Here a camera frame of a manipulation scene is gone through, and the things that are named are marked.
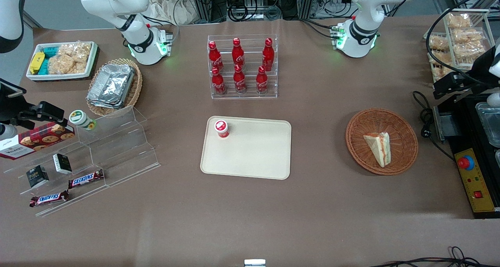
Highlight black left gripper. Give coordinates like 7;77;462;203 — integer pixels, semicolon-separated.
432;71;482;100

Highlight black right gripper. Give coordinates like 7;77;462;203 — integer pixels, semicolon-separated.
0;79;68;130

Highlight triangle sandwich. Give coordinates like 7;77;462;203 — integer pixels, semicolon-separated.
363;132;391;168

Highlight oval light wicker basket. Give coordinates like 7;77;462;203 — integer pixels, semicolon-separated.
86;58;143;117

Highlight round brown wicker basket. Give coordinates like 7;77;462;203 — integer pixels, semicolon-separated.
345;108;419;176

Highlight beige plastic tray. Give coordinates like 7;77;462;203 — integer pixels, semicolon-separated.
200;116;293;180

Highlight bagged fried snack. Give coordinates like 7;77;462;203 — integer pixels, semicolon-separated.
429;50;454;65
429;36;450;51
451;28;485;45
446;13;472;30
453;42;489;61
431;64;456;82

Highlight red tartan cookie box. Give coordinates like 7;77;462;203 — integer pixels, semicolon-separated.
0;121;76;160

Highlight green lid yogurt cup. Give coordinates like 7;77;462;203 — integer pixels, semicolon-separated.
69;109;97;131

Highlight black machine with yellow panel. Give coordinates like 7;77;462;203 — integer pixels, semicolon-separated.
433;94;500;219

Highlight yellow snack packet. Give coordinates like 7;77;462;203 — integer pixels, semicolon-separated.
29;51;46;75

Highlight clear plastic container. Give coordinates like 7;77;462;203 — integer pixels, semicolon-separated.
474;102;500;149

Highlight small black carton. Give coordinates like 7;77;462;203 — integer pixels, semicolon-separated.
26;165;50;189
52;153;73;175

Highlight bagged rice crackers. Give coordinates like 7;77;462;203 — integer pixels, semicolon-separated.
47;41;92;75

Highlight white rectangular snack bin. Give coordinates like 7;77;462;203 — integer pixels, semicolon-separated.
26;41;98;82

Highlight aluminium foil container stack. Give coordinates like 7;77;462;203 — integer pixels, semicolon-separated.
86;63;136;110

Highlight Snickers chocolate bar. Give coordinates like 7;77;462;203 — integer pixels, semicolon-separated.
29;190;70;208
68;169;105;190

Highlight red emergency stop button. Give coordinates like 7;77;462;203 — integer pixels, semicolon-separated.
457;156;475;171

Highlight clear acrylic step shelf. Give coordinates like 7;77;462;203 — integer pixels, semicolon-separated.
3;106;161;218

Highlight beige cloth bag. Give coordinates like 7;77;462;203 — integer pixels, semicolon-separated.
146;0;204;26

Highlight red cola bottle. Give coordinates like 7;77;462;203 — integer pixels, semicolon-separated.
232;37;245;67
262;37;275;72
211;67;227;95
208;41;224;73
233;64;247;94
255;66;269;94

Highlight red lid yogurt cup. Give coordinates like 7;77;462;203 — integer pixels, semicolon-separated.
214;119;230;139

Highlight clear acrylic bottle rack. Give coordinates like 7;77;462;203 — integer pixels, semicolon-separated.
207;34;279;100

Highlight black power cable with plug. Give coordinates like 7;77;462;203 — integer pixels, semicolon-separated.
412;90;456;161

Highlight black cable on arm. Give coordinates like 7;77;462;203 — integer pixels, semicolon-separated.
425;0;500;85

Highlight white wire rack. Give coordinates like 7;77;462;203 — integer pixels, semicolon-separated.
423;8;500;84

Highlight black floor cable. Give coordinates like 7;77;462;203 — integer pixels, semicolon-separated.
367;246;500;267

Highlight aluminium profile frame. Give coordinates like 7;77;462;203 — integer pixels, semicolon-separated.
187;0;325;24

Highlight black cable bundle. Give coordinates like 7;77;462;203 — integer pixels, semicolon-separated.
228;0;282;22

